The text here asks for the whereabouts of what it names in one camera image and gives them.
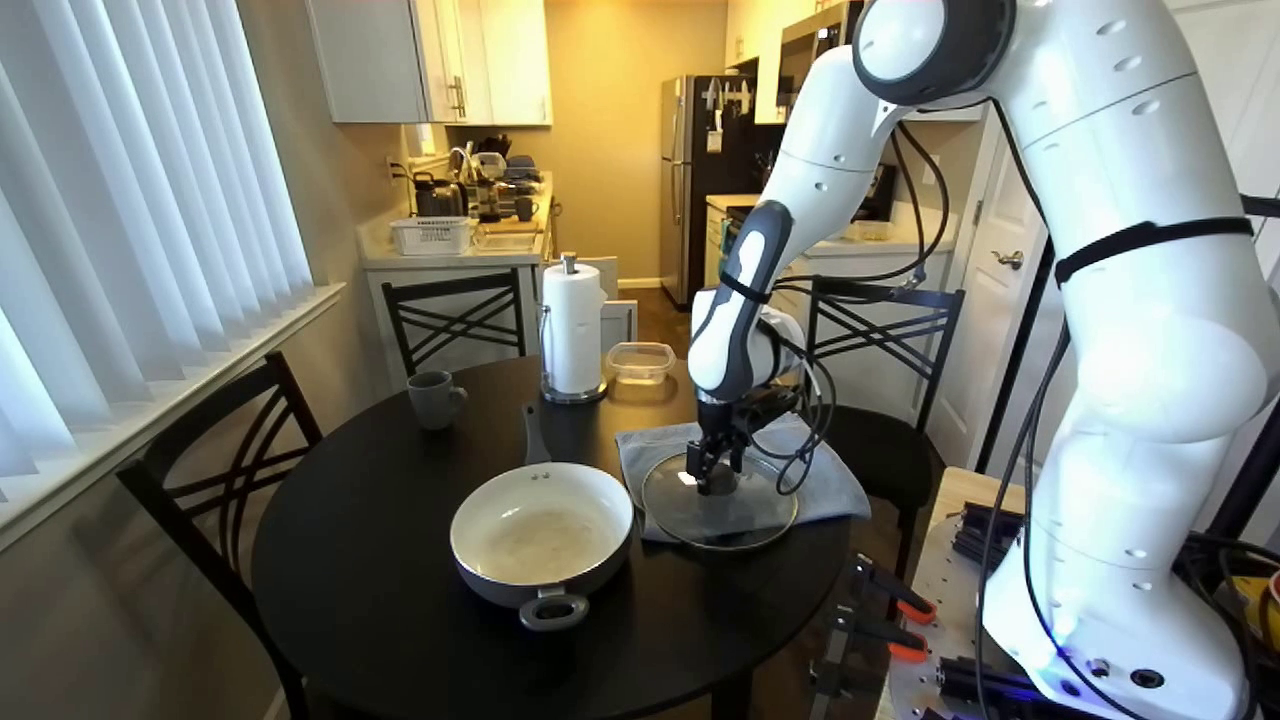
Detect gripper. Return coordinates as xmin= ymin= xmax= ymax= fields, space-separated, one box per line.
xmin=685 ymin=392 xmax=763 ymax=495

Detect glass pot lid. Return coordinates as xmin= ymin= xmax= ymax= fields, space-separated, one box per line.
xmin=641 ymin=449 xmax=800 ymax=551

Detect grey cloth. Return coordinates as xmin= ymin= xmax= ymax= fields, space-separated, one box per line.
xmin=614 ymin=413 xmax=872 ymax=545

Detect clear plastic container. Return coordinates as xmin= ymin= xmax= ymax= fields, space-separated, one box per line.
xmin=605 ymin=341 xmax=678 ymax=388

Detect black wooden chair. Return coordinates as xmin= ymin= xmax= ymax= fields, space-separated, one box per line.
xmin=798 ymin=276 xmax=967 ymax=583
xmin=116 ymin=349 xmax=327 ymax=720
xmin=380 ymin=267 xmax=528 ymax=380

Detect grey pan with white inside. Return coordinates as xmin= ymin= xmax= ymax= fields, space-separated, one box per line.
xmin=449 ymin=404 xmax=637 ymax=632

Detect paper towel roll on holder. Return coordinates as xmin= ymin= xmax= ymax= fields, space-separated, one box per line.
xmin=539 ymin=251 xmax=610 ymax=406

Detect black and orange clamp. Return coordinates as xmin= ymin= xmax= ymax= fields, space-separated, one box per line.
xmin=850 ymin=553 xmax=939 ymax=627
xmin=828 ymin=603 xmax=931 ymax=665

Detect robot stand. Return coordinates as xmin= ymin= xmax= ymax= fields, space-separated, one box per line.
xmin=878 ymin=464 xmax=1280 ymax=720

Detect steel refrigerator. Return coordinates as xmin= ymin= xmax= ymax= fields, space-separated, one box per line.
xmin=658 ymin=74 xmax=787 ymax=307

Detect grey mug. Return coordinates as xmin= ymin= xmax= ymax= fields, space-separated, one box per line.
xmin=406 ymin=370 xmax=469 ymax=432

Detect white door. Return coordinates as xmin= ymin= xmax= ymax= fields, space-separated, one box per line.
xmin=928 ymin=108 xmax=1053 ymax=471

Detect kitchen counter cabinet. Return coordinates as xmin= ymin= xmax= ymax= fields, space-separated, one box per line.
xmin=356 ymin=170 xmax=557 ymax=393

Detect white plastic basket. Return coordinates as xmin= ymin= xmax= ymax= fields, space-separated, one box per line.
xmin=389 ymin=215 xmax=474 ymax=258

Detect microwave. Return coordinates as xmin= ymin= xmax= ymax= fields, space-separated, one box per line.
xmin=774 ymin=0 xmax=867 ymax=113

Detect white vertical window blinds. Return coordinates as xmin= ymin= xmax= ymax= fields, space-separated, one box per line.
xmin=0 ymin=0 xmax=317 ymax=481

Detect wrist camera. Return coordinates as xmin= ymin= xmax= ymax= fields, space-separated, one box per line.
xmin=748 ymin=384 xmax=807 ymax=431

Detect black metal bracket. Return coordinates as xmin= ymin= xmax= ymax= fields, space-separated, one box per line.
xmin=950 ymin=500 xmax=1027 ymax=573

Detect white wall cabinets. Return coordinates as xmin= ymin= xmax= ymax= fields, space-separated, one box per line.
xmin=304 ymin=0 xmax=554 ymax=128

